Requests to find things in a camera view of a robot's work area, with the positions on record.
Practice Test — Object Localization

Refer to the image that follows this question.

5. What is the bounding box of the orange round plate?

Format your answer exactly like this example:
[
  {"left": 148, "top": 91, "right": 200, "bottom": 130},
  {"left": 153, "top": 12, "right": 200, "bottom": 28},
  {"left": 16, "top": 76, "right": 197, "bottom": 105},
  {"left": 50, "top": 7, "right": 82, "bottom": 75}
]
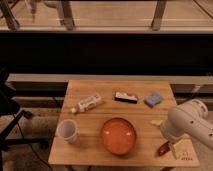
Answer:
[{"left": 100, "top": 118, "right": 137, "bottom": 155}]

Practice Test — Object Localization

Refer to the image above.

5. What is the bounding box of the blue sponge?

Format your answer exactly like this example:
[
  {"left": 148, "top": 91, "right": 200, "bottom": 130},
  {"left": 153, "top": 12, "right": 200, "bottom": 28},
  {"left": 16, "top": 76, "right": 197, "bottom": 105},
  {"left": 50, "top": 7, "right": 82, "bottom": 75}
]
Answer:
[{"left": 144, "top": 93, "right": 163, "bottom": 107}]

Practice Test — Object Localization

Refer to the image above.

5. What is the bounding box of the black and white eraser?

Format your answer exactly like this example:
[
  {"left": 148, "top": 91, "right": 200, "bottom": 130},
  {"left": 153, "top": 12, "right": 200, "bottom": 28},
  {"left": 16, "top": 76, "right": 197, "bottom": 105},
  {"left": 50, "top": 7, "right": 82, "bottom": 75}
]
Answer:
[{"left": 114, "top": 92, "right": 138, "bottom": 104}]

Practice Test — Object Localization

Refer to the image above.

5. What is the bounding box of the black office chair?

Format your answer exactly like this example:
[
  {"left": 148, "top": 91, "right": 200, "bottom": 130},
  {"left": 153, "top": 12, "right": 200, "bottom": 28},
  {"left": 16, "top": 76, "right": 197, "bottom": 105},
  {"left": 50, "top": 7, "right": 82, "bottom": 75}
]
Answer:
[{"left": 0, "top": 67, "right": 50, "bottom": 158}]

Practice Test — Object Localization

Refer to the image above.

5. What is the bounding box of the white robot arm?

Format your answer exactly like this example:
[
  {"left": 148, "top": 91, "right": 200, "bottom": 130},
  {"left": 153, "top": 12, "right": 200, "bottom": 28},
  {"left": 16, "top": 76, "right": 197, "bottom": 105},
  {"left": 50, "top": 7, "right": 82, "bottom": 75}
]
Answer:
[{"left": 156, "top": 99, "right": 213, "bottom": 156}]

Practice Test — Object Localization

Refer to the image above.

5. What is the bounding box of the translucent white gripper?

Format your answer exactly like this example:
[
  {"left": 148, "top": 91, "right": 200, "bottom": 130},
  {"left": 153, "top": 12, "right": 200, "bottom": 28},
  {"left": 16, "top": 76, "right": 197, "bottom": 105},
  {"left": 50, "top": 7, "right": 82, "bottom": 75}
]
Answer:
[{"left": 150, "top": 120, "right": 183, "bottom": 160}]

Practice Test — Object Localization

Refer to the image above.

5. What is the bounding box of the red pepper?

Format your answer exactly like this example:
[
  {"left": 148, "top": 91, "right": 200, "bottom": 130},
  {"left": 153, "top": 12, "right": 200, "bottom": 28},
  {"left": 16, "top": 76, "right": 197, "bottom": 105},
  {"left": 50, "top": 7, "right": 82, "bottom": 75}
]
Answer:
[{"left": 157, "top": 142, "right": 170, "bottom": 156}]

